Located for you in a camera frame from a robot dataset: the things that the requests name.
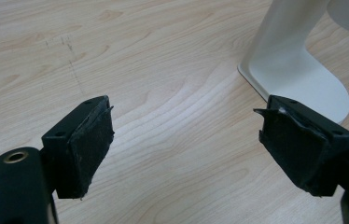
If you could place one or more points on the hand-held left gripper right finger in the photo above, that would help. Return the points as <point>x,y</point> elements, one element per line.
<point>303,146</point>

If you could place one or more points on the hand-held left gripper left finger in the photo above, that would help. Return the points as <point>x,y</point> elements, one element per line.
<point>79,149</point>

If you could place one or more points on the white curved stand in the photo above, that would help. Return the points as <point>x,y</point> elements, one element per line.
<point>290,68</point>

